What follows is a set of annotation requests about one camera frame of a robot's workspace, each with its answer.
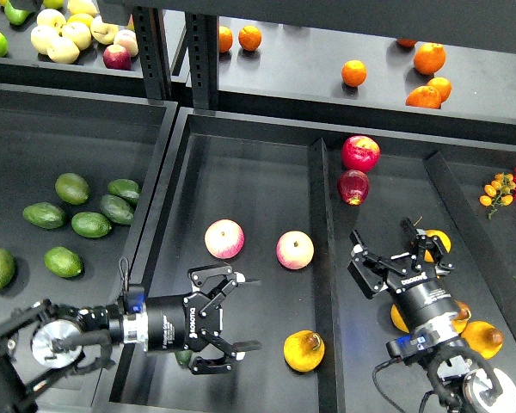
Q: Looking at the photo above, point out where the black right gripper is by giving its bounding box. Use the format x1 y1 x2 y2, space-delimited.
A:
347 219 460 336

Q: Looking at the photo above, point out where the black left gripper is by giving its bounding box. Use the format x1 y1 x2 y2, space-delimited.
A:
145 264 261 374

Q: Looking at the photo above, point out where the dark green avocado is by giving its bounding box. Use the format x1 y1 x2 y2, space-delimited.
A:
175 349 193 367

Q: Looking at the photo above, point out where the yellow pear brown stem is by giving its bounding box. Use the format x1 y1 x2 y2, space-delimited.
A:
283 330 325 373

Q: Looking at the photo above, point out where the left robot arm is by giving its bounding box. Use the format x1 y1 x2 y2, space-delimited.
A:
0 259 261 412

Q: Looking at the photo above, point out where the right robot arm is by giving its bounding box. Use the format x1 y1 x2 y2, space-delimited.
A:
347 219 516 412

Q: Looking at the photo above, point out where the yellow pear top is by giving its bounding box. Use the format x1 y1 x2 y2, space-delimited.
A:
424 229 452 263

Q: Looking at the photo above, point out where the yellow pear middle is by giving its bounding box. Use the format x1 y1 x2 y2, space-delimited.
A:
451 300 471 334

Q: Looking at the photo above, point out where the green avocado middle right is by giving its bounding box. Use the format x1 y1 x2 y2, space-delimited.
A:
100 194 134 225

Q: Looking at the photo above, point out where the green avocado upper right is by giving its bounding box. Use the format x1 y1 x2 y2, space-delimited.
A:
107 178 141 205

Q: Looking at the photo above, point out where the green avocado center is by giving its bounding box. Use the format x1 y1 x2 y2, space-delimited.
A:
71 212 112 238

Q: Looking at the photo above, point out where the green avocado lower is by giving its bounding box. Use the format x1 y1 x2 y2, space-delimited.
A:
44 246 83 278

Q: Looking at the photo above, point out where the green avocado top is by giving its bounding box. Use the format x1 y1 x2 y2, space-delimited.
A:
55 173 90 206

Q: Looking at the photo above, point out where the green avocado left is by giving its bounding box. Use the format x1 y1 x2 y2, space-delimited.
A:
22 202 67 230

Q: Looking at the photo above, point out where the pale yellow pear right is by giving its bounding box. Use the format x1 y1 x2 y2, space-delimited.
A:
89 15 120 46

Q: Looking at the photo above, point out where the pale yellow pear front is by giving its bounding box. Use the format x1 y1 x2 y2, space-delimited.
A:
46 36 80 64

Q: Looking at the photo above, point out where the pale yellow pear center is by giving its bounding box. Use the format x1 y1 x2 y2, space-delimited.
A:
62 22 92 51

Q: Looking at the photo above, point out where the pink apple left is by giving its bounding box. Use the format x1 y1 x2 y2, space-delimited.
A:
204 219 244 259

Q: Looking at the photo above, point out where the pink apple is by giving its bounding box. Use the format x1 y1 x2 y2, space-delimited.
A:
204 219 244 259
276 231 315 270

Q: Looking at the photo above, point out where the dark red apple lower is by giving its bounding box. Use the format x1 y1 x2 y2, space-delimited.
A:
337 170 370 206

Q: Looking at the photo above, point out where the pink apple right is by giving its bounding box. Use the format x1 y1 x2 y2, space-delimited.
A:
276 231 315 270

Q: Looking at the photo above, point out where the red apple upper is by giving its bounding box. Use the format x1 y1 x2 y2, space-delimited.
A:
341 135 381 173

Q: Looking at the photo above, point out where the orange cherry tomato bunch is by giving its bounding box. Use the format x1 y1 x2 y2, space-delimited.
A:
478 173 516 219

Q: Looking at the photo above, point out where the black tray divider center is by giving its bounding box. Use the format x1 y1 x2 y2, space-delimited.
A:
308 139 346 412

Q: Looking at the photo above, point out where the orange front right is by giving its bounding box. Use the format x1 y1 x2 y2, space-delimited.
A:
406 85 441 109

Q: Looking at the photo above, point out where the orange behind right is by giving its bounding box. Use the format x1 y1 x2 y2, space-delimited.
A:
427 77 452 102

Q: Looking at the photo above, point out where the orange on shelf center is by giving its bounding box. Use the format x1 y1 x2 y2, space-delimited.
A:
341 60 367 87

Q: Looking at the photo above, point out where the large orange on shelf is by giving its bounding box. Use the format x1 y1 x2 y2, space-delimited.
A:
414 42 446 75

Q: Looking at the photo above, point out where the orange on shelf left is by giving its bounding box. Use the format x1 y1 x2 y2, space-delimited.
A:
218 26 233 53

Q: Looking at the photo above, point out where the red apple on shelf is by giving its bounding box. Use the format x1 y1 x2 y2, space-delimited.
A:
102 44 132 71

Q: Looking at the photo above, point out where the pink peach on shelf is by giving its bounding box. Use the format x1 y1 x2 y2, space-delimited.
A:
114 29 138 58

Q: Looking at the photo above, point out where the black shelf post right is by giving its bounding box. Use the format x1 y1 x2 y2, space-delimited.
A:
185 12 219 110

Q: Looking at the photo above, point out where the black shelf post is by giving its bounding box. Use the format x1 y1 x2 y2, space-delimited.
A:
185 12 219 110
132 6 172 101

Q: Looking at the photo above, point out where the black shelf post left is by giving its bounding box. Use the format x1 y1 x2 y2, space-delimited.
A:
132 6 172 101

